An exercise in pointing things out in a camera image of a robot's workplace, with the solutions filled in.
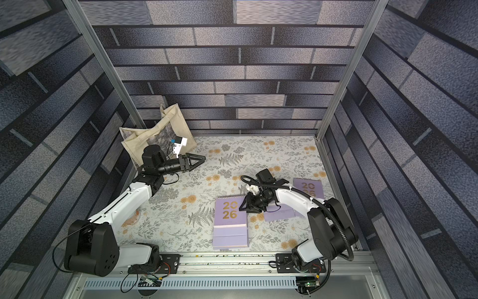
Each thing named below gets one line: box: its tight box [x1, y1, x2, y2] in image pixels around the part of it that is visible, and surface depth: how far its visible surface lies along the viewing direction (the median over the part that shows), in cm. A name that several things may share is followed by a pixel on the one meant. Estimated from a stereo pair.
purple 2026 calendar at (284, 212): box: [263, 203, 306, 222], surface depth 87 cm
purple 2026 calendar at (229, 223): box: [212, 195, 248, 250], surface depth 81 cm
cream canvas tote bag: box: [119, 103, 198, 169], surface depth 89 cm
